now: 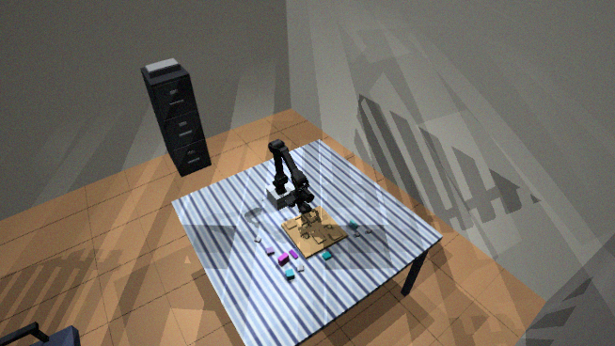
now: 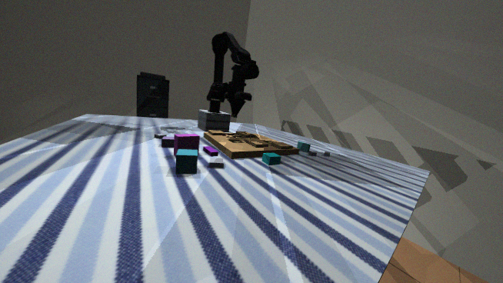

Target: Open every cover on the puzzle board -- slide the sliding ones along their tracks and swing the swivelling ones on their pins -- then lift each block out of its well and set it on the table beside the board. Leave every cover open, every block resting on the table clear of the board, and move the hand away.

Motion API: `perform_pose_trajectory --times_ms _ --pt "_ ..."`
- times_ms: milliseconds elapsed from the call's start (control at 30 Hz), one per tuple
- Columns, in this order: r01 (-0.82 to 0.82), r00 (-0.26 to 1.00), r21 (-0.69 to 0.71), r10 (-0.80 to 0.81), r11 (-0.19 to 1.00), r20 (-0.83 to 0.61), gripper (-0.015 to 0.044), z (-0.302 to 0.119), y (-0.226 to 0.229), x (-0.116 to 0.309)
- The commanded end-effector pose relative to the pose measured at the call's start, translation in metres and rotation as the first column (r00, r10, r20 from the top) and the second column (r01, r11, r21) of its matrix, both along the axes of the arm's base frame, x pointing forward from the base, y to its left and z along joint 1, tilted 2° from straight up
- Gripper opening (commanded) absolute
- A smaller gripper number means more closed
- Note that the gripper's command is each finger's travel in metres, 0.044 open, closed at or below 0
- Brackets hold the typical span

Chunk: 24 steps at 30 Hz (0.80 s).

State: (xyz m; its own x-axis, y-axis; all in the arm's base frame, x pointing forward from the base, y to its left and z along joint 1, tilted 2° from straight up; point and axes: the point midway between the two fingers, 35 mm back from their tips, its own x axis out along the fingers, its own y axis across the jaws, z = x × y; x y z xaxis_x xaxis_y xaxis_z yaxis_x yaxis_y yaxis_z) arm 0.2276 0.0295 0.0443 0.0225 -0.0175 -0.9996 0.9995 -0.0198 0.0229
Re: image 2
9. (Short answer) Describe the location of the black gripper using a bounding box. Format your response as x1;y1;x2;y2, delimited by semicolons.
224;78;252;116

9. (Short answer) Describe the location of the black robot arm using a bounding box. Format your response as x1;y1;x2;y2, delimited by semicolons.
207;32;259;113

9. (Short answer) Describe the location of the tan wooden puzzle board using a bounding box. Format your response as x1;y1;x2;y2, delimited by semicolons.
203;130;300;159

